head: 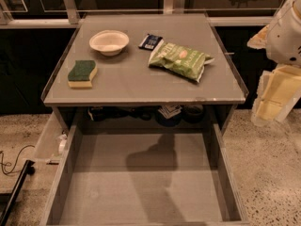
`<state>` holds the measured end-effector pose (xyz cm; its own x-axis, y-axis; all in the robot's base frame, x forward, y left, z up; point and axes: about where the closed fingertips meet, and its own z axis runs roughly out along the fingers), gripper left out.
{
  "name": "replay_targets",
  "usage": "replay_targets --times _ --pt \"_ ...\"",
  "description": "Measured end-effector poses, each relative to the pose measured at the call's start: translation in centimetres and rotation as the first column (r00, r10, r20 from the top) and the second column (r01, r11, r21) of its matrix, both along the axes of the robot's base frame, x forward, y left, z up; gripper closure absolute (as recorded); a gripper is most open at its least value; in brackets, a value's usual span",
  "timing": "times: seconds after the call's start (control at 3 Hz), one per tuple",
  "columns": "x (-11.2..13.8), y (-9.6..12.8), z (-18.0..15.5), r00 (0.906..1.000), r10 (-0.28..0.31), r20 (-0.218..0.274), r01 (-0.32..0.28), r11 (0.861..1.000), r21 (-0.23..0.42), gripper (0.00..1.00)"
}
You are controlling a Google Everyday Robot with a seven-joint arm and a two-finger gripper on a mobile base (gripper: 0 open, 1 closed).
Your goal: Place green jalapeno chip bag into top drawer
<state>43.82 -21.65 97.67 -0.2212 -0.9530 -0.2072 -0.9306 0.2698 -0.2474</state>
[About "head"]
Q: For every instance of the open grey top drawer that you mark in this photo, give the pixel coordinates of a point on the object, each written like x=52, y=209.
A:
x=144, y=177

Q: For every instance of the green and yellow sponge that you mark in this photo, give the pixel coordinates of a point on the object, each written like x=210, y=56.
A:
x=82, y=74

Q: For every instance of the black metal bar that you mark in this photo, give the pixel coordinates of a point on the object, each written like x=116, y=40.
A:
x=7, y=200

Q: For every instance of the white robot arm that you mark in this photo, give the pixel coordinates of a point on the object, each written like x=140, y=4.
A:
x=279, y=90

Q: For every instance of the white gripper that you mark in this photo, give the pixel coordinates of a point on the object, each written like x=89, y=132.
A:
x=284, y=40

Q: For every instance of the dark blue snack packet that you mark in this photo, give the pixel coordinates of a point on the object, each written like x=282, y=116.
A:
x=150, y=42

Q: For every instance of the dark clutter under tabletop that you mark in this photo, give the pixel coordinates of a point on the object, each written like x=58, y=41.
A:
x=165, y=115

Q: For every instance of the grey cabinet with drawer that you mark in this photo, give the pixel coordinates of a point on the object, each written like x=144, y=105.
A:
x=127, y=80

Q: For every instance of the green jalapeno chip bag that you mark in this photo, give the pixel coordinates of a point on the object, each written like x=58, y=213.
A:
x=180, y=60

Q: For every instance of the metal window frame rail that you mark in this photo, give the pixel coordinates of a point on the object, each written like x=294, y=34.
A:
x=21, y=14

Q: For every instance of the white paper bowl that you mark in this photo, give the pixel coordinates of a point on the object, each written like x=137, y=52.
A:
x=109, y=42

